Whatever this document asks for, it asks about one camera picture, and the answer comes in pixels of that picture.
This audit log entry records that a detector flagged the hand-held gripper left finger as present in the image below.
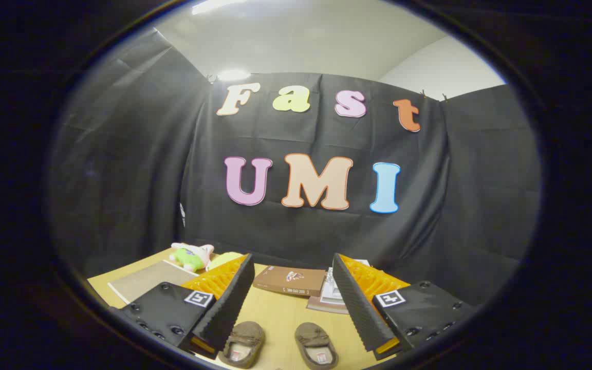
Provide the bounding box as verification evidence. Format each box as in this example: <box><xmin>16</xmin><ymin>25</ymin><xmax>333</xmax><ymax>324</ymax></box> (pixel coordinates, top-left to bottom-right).
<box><xmin>120</xmin><ymin>253</ymin><xmax>256</xmax><ymax>360</ymax></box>

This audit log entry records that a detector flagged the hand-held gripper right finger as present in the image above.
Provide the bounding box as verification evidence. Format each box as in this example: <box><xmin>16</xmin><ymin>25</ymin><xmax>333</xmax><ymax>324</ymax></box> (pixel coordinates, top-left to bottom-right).
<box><xmin>331</xmin><ymin>253</ymin><xmax>477</xmax><ymax>361</ymax></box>

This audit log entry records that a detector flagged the brown fuzzy shoe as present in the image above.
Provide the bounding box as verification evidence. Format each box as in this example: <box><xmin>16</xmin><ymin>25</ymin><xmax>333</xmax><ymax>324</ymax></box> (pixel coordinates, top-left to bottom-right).
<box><xmin>218</xmin><ymin>321</ymin><xmax>266</xmax><ymax>369</ymax></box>
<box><xmin>294</xmin><ymin>322</ymin><xmax>339</xmax><ymax>370</ymax></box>

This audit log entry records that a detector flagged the beige fabric storage box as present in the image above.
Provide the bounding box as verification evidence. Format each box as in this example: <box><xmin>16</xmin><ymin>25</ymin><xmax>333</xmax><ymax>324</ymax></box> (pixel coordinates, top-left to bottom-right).
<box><xmin>107</xmin><ymin>260</ymin><xmax>200</xmax><ymax>305</ymax></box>

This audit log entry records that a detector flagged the pinkish brown book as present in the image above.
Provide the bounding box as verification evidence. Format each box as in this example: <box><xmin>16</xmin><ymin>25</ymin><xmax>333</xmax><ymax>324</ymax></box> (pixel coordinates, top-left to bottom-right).
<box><xmin>306</xmin><ymin>297</ymin><xmax>350</xmax><ymax>315</ymax></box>

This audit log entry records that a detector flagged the white book with dark cover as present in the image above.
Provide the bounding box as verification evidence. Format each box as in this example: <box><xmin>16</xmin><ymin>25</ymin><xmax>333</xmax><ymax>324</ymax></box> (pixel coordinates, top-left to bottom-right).
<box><xmin>324</xmin><ymin>259</ymin><xmax>372</xmax><ymax>289</ymax></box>

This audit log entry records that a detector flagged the yellow plush toy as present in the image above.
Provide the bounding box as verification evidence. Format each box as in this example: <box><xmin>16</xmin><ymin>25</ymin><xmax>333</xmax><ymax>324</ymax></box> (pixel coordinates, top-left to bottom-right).
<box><xmin>205</xmin><ymin>251</ymin><xmax>245</xmax><ymax>271</ymax></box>

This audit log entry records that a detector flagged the green and pink plush toy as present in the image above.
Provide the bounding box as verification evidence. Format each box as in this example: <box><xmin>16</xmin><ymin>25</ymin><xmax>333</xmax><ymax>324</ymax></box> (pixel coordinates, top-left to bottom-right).
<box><xmin>169</xmin><ymin>243</ymin><xmax>215</xmax><ymax>272</ymax></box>

